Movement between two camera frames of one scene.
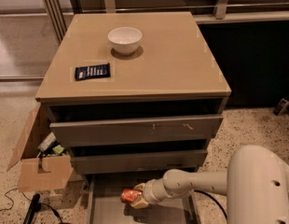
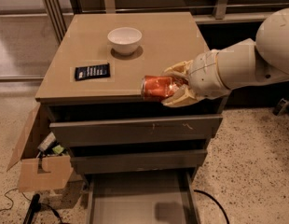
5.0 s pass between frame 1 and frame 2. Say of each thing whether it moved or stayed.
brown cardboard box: stayed
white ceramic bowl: stayed
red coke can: moved
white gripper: moved
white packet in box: stayed
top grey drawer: stayed
